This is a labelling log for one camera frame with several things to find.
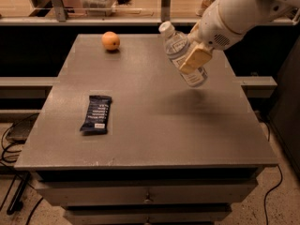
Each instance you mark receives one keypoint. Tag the clear plastic container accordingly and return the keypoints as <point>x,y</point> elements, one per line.
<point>101,8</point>

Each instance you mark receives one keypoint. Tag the dark blue snack bar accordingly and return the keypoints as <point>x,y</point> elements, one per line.
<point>97,115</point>

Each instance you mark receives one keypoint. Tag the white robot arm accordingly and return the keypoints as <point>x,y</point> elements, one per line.
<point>265,11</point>

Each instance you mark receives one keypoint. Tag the black power adapter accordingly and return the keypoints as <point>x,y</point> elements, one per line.
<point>20,131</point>

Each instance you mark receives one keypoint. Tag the orange fruit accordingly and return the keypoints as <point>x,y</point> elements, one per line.
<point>110,41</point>

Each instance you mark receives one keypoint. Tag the grey drawer cabinet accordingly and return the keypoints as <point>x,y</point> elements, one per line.
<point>173,155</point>

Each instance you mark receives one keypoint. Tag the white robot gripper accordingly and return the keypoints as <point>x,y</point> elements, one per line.
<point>215,28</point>

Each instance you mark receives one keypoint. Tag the clear blue-label plastic bottle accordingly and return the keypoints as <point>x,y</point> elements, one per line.
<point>176,47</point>

